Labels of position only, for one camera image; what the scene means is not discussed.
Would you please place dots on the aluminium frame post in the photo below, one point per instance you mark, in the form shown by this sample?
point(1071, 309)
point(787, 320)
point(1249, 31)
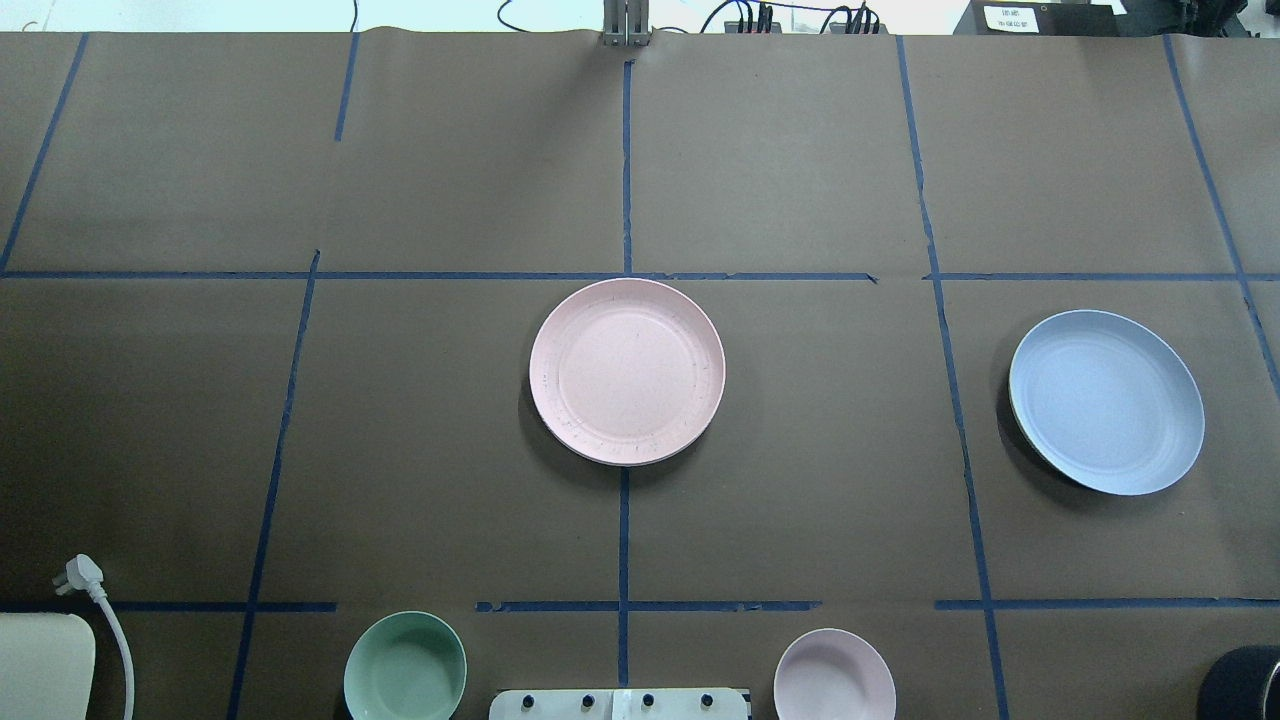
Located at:
point(626, 23)

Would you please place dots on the pink plate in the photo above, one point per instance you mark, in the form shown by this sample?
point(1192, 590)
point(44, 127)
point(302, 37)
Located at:
point(627, 372)

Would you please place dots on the dark blue pot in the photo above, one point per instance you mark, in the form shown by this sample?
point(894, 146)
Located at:
point(1242, 684)

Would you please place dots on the blue plate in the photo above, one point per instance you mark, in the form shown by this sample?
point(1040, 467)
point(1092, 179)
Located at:
point(1107, 402)

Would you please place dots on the black box with label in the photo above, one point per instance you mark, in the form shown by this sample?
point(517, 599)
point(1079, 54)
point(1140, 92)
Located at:
point(1037, 18)

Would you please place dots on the green bowl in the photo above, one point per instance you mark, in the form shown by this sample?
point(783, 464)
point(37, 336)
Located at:
point(408, 665)

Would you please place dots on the brown paper table cover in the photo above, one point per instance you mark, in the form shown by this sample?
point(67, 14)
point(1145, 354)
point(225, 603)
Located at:
point(269, 303)

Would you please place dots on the pink bowl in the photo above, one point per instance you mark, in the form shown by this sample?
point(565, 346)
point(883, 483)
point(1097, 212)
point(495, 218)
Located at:
point(833, 674)

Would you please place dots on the cream toaster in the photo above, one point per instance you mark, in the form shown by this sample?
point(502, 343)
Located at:
point(47, 663)

